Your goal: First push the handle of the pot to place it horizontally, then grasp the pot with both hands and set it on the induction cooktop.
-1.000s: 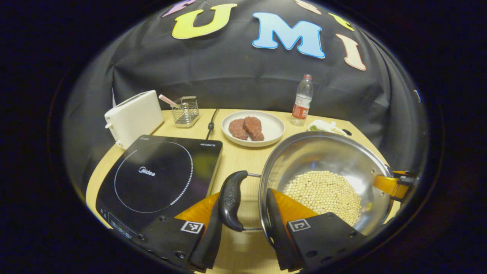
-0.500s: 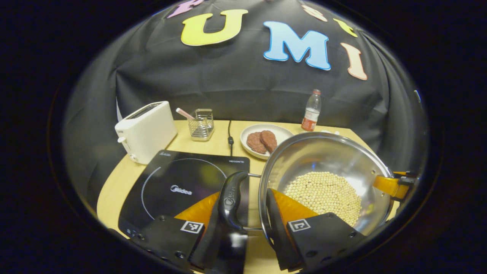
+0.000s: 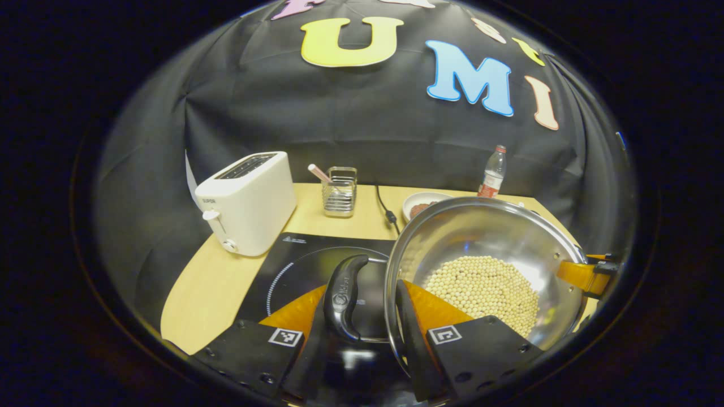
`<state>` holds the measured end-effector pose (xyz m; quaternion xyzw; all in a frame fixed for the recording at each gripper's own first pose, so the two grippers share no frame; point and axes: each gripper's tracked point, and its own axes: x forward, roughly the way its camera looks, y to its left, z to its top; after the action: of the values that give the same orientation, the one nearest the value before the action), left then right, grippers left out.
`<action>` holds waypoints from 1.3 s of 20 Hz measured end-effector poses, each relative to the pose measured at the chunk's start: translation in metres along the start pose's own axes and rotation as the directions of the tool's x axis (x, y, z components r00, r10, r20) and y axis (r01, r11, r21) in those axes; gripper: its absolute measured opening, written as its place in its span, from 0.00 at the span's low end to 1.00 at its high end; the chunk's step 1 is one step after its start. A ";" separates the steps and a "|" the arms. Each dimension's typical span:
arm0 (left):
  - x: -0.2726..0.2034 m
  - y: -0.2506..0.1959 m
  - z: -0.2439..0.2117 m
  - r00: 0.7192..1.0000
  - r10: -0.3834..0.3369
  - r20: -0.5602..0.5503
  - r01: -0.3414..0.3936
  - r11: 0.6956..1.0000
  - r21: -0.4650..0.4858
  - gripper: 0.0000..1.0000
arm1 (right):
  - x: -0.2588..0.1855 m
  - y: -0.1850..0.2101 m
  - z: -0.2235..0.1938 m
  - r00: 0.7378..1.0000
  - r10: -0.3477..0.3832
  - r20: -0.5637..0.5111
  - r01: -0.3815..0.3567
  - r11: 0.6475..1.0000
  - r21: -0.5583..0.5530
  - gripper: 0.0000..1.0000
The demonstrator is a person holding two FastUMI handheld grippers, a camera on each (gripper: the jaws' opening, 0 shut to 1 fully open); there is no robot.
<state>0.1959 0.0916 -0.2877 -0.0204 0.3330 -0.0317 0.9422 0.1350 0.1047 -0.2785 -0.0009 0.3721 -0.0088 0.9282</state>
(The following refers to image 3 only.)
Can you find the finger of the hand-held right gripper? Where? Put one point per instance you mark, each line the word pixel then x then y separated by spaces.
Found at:
pixel 577 274

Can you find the round white plate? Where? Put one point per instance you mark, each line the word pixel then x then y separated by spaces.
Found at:
pixel 416 199

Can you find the soybeans heap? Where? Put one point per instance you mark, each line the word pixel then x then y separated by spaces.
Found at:
pixel 486 288

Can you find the pink stick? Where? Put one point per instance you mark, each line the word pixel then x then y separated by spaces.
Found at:
pixel 319 173

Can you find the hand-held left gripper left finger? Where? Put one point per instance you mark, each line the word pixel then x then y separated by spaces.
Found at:
pixel 302 367

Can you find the clear plastic water bottle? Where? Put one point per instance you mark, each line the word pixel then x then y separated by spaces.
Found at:
pixel 492 178

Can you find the stainless steel pot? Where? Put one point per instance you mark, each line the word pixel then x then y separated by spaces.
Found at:
pixel 481 232

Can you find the black backdrop cloth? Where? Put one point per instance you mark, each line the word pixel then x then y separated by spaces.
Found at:
pixel 339 124

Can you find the white toaster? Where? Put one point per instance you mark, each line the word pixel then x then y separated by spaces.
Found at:
pixel 249 209

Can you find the raw red meat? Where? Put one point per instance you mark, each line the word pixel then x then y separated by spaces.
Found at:
pixel 421 209

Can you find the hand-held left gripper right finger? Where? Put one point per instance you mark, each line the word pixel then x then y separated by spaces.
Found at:
pixel 421 362

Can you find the black induction cooktop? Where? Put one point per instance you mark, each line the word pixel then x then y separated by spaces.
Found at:
pixel 294 265

